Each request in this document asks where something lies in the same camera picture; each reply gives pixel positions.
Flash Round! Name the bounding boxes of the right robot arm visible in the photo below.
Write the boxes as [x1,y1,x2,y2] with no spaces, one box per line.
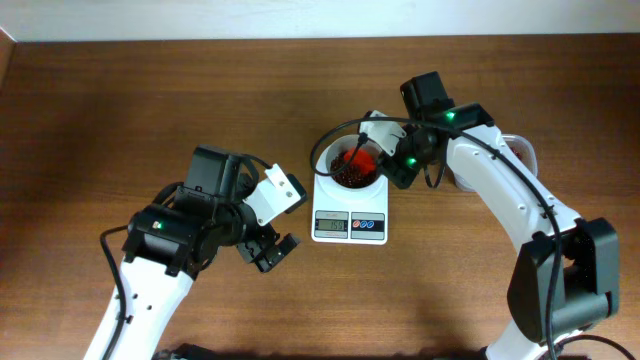
[378,72,620,359]

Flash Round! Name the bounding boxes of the orange measuring scoop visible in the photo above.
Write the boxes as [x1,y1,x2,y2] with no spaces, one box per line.
[342,148,376,176]

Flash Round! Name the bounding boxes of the white round bowl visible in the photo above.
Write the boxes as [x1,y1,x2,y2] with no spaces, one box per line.
[317,135,382,190]

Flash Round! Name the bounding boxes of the red adzuki beans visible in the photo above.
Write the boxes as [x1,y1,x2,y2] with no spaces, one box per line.
[510,147,523,161]

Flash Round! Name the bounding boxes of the red beans in bowl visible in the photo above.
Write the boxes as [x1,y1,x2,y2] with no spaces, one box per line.
[330,151,377,189]

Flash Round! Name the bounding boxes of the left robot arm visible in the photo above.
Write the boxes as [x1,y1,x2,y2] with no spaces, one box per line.
[85,145,307,359]

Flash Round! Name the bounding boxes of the white digital kitchen scale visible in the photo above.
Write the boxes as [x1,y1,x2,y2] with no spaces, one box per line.
[310,175,389,245]

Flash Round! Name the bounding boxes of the clear plastic bean container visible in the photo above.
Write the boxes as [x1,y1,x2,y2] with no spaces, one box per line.
[454,134,538,192]

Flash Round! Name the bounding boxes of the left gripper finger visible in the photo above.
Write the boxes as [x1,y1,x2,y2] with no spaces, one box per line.
[236,241,273,270]
[257,233,300,273]

